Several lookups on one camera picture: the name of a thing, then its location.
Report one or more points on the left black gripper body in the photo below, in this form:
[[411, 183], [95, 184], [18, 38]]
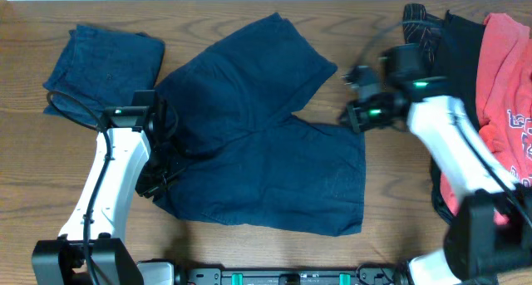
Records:
[[161, 170]]

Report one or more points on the dark blue shorts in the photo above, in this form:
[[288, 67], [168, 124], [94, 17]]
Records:
[[252, 160], [100, 68]]

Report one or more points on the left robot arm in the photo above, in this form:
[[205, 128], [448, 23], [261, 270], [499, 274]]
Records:
[[90, 247]]

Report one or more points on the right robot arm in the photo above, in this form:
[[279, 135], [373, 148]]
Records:
[[491, 233]]

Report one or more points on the black orange patterned garment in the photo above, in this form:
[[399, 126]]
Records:
[[423, 29]]

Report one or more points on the folded dark blue shorts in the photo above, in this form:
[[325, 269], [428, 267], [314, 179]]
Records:
[[100, 68]]

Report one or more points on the red printed t-shirt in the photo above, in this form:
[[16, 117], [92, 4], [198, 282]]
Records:
[[503, 93]]

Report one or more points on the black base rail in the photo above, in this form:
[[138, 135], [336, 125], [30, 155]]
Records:
[[270, 276]]

